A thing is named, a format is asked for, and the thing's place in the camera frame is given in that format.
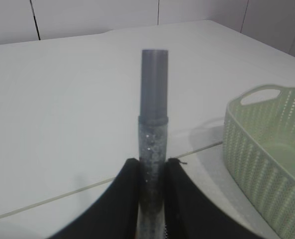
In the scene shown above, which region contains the silver glitter marker pen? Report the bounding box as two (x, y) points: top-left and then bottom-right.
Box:
(137, 49), (169, 239)

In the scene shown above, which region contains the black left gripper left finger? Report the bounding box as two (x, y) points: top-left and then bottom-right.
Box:
(51, 158), (140, 239)

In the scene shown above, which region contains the light green woven basket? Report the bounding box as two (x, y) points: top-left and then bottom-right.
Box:
(223, 85), (295, 239)

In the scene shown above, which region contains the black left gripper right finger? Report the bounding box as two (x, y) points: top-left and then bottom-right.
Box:
(164, 158), (259, 239)

